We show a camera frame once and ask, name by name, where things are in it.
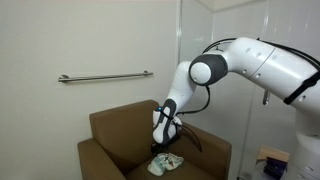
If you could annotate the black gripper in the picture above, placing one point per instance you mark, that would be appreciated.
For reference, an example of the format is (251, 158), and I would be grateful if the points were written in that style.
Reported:
(161, 149)

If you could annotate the white blue patterned towel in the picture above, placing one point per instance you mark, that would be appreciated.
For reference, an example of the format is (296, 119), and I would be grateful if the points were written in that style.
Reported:
(165, 163)

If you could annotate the brown cardboard box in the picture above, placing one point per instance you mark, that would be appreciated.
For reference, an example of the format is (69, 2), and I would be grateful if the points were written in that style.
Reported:
(126, 133)

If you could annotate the glass shower panel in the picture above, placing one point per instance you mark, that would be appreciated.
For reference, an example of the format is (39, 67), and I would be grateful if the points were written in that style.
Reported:
(233, 133)

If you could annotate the dark purple object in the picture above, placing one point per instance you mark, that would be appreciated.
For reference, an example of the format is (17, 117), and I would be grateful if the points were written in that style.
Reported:
(275, 166)

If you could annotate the metal wall grab bar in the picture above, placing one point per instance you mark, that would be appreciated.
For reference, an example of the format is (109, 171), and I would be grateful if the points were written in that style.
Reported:
(103, 77)

